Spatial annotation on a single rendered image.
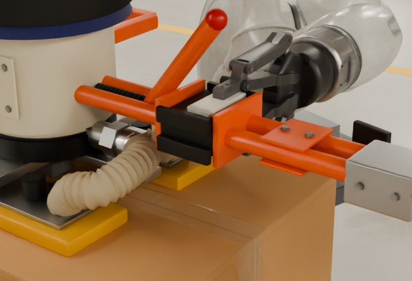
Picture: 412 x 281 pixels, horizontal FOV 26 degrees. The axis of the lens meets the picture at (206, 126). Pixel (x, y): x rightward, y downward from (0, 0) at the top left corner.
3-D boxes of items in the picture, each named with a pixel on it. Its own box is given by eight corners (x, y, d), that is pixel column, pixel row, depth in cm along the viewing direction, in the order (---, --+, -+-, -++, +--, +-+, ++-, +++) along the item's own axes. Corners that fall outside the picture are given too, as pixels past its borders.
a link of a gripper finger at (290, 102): (269, 83, 108) (270, 94, 109) (218, 130, 100) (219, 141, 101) (297, 90, 106) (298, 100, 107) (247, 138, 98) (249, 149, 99)
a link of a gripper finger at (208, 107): (246, 99, 97) (246, 92, 97) (209, 119, 92) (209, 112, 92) (223, 93, 99) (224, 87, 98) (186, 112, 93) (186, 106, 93)
